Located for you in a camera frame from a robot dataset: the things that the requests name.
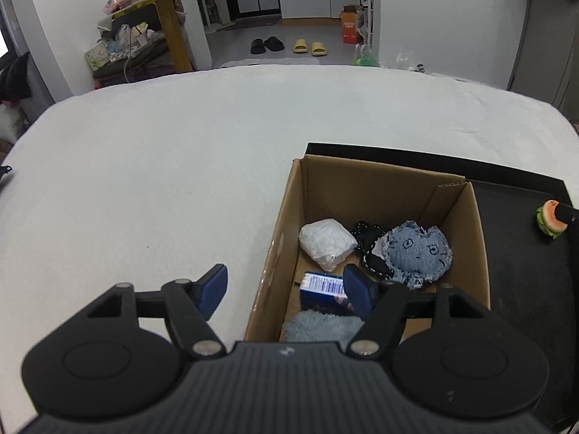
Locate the burger plush toy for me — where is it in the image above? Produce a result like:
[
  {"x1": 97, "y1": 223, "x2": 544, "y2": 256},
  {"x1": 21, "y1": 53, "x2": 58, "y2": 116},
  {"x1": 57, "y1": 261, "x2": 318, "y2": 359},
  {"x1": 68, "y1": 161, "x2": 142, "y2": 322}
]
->
[{"x1": 536, "y1": 200, "x2": 567, "y2": 239}]

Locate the blue denim plush toy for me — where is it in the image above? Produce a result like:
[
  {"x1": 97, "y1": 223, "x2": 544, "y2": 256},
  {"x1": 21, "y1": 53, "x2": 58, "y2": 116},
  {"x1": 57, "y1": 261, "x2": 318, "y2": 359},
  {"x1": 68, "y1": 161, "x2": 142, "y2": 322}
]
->
[{"x1": 380, "y1": 221, "x2": 453, "y2": 290}]

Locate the blue printed box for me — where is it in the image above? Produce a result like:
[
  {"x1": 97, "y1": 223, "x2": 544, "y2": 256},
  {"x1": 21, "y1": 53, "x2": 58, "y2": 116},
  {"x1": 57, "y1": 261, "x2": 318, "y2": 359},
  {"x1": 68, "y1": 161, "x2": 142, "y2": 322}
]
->
[{"x1": 298, "y1": 271, "x2": 354, "y2": 316}]

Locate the black white stitched plush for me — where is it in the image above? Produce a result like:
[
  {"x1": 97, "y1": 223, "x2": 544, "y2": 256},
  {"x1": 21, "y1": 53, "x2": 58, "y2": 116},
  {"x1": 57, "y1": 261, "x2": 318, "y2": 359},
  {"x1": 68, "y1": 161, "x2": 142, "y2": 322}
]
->
[{"x1": 349, "y1": 221, "x2": 393, "y2": 280}]

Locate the grey pink plush toy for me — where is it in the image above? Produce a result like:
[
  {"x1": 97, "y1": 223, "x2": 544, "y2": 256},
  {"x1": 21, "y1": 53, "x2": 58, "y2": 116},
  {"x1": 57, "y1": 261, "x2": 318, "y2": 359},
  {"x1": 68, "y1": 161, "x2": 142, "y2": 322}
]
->
[{"x1": 284, "y1": 310, "x2": 364, "y2": 348}]

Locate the white soft pouch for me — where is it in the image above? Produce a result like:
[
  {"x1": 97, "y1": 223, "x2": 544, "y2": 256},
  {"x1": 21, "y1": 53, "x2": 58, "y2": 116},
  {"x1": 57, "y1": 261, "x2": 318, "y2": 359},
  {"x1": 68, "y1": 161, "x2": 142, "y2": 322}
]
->
[{"x1": 298, "y1": 218, "x2": 357, "y2": 272}]

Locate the brown cardboard box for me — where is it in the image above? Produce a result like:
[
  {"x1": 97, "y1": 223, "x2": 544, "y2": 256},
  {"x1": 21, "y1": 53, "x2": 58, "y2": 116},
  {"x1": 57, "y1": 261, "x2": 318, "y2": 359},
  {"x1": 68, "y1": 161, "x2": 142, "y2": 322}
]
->
[{"x1": 244, "y1": 155, "x2": 491, "y2": 342}]

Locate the black shallow tray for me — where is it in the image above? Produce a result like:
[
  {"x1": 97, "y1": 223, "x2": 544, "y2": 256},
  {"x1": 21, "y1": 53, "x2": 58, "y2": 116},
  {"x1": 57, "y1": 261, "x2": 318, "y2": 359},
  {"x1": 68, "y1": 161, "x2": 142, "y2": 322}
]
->
[{"x1": 306, "y1": 143, "x2": 578, "y2": 429}]

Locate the white table cloth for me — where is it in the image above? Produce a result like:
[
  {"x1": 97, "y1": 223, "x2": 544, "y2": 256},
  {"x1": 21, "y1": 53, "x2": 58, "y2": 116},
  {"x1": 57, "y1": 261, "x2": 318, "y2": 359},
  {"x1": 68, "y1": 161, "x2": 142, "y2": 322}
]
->
[{"x1": 1, "y1": 65, "x2": 578, "y2": 433}]

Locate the green plastic bag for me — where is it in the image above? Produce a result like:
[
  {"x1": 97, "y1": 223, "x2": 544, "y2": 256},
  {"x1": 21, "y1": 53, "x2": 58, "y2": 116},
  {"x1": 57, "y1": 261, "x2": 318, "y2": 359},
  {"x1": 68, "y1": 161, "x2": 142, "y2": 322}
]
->
[{"x1": 352, "y1": 44, "x2": 380, "y2": 67}]

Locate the pile of clutter under table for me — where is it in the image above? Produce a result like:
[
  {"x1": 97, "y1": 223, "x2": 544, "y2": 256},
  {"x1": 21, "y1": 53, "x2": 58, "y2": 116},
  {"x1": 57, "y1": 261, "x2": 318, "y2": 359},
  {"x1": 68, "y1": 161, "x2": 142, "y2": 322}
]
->
[{"x1": 84, "y1": 22, "x2": 177, "y2": 89}]

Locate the yellow slipper right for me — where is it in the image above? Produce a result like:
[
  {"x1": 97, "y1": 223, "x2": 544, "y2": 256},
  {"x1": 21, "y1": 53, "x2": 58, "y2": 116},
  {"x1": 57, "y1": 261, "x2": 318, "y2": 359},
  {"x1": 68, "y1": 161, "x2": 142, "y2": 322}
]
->
[{"x1": 310, "y1": 41, "x2": 328, "y2": 57}]

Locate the yellow slipper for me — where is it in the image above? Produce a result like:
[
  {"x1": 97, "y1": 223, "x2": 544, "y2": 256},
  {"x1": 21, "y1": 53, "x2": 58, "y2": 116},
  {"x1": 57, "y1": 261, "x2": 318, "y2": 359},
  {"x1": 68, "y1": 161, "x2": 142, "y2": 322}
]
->
[
  {"x1": 310, "y1": 41, "x2": 328, "y2": 57},
  {"x1": 292, "y1": 39, "x2": 309, "y2": 54}
]

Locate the black slipper left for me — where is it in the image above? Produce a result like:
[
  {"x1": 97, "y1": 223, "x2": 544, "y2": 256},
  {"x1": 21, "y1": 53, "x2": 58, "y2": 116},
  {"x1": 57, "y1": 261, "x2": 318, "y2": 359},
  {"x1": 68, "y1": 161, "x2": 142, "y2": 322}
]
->
[{"x1": 250, "y1": 38, "x2": 267, "y2": 55}]

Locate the black slipper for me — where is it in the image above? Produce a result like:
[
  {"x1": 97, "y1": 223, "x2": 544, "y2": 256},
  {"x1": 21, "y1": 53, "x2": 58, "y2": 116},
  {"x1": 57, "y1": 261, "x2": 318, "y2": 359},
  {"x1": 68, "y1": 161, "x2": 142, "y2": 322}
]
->
[
  {"x1": 250, "y1": 38, "x2": 267, "y2": 55},
  {"x1": 264, "y1": 36, "x2": 284, "y2": 52}
]

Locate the yellow slipper left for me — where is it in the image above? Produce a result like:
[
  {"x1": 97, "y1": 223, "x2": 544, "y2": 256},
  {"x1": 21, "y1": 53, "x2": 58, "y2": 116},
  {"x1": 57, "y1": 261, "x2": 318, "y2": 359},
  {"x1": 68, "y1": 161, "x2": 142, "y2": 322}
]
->
[{"x1": 292, "y1": 39, "x2": 309, "y2": 54}]

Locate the black slipper right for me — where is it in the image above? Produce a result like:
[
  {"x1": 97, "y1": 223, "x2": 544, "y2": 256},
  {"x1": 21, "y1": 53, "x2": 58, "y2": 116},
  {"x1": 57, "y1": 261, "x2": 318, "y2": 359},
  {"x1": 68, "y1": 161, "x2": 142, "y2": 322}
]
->
[{"x1": 264, "y1": 36, "x2": 284, "y2": 52}]

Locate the orange cardboard box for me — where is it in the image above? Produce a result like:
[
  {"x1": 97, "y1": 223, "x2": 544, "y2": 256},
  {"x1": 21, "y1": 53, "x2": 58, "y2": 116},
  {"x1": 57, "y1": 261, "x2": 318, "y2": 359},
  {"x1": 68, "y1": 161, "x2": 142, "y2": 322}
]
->
[{"x1": 341, "y1": 5, "x2": 363, "y2": 45}]

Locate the yellow wooden side table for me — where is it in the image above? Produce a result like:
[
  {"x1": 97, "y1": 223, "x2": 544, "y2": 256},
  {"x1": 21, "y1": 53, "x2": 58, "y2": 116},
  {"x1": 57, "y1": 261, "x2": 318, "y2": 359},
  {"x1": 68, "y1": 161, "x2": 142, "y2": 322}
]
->
[{"x1": 110, "y1": 0, "x2": 213, "y2": 73}]

